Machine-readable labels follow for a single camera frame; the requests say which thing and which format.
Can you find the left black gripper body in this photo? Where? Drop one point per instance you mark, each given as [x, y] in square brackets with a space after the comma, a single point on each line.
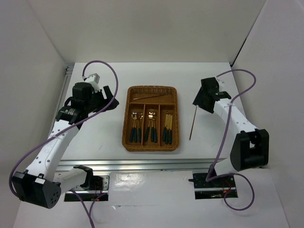
[97, 101]

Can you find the aluminium left side rail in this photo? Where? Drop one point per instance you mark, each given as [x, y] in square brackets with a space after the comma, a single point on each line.
[63, 92]

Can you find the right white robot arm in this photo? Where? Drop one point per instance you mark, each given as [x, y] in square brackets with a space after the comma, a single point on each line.
[250, 148]

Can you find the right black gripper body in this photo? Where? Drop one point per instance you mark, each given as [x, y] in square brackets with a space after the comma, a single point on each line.
[199, 100]

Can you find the gold spoon pile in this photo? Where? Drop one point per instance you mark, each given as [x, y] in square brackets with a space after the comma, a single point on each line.
[135, 127]

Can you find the brown wicker cutlery tray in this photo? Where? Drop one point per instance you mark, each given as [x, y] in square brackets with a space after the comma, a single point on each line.
[160, 105]

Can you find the gold knife pile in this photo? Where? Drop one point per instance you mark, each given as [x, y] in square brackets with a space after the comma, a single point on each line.
[165, 127]
[168, 129]

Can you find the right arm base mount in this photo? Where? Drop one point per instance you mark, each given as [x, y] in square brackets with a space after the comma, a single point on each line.
[215, 189]

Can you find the aluminium table front rail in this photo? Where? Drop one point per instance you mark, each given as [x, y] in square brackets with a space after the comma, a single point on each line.
[138, 165]

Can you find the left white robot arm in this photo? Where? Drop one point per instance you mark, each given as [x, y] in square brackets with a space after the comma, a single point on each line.
[37, 184]

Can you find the gold spoon green handle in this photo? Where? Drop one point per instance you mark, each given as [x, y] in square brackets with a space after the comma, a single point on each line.
[132, 130]
[139, 117]

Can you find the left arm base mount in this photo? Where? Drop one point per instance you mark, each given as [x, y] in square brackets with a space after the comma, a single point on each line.
[98, 189]

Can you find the copper chopstick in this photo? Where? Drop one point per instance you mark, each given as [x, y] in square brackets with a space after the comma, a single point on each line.
[150, 96]
[193, 122]

